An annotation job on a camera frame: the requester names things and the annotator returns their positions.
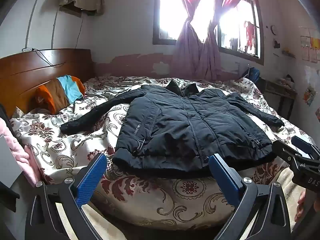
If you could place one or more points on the blue backpack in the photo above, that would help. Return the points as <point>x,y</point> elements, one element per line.
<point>253,75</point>

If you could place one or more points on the small wall shelf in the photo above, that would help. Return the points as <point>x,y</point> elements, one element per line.
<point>288,52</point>

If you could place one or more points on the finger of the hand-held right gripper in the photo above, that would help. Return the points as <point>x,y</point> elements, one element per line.
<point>287,152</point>
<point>303,146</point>

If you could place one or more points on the floral patterned duvet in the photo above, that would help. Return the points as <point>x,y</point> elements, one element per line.
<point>75,145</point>

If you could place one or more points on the colourful wall drawing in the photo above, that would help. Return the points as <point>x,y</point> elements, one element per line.
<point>318,112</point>
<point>309,96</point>

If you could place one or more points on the grey board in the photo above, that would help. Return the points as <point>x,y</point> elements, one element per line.
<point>8,162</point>

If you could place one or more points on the group of paper wall certificates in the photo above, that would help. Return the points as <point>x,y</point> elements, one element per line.
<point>311,47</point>

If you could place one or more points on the beige fleece blanket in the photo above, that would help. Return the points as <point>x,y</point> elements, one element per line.
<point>285,175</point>

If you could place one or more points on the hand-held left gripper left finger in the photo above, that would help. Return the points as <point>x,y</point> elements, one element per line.
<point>91,177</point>

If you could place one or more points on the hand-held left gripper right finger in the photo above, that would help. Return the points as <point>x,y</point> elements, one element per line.
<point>225,177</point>

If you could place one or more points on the pink fluffy cloth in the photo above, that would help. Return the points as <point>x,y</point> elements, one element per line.
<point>15,145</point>

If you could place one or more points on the black padded jacket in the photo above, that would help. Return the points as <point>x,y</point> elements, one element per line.
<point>175,120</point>

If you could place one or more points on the dark framed window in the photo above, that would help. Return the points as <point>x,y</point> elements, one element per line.
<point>167,10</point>

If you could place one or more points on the person's right hand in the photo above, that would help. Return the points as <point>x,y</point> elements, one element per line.
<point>300,208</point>

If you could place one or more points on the wooden headboard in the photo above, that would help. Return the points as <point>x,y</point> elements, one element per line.
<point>30,72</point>

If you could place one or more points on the wooden side table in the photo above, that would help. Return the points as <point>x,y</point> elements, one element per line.
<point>277,88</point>

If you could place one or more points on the red hanging garment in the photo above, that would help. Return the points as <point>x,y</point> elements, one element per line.
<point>250,35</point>

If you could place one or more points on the clutter on side table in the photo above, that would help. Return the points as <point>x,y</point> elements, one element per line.
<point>287,80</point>

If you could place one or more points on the orange brown blue striped pillow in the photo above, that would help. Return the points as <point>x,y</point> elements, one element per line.
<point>62,90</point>

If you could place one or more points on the white power strip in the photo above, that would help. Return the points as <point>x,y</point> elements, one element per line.
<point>27,49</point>

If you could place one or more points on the white wall pipe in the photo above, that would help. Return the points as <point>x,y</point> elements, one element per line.
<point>31,17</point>
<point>53,30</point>

